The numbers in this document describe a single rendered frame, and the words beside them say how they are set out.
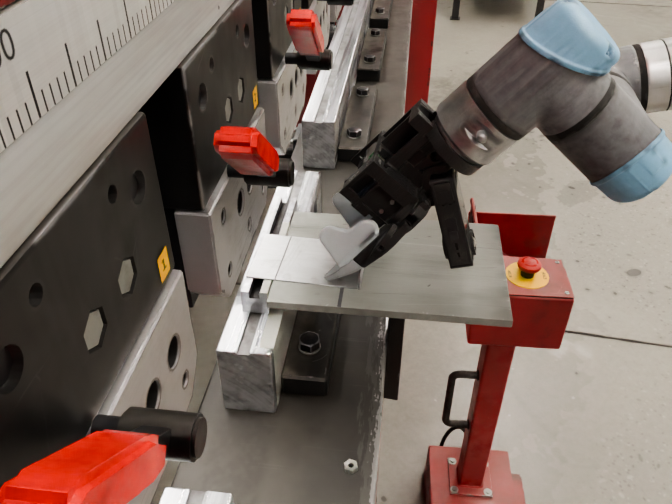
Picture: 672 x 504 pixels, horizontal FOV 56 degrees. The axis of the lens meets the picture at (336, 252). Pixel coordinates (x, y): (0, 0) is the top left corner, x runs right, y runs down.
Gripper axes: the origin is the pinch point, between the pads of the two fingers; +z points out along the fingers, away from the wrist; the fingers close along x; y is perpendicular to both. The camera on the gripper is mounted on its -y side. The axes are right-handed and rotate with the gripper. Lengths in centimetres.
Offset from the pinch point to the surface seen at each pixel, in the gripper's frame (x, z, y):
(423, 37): -217, 36, -26
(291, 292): 6.0, 3.6, 3.1
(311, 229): -6.3, 3.9, 3.4
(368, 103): -67, 12, -2
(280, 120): 8.2, -13.1, 16.7
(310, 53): 7.0, -19.1, 18.5
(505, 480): -36, 46, -83
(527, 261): -30.5, -1.8, -32.5
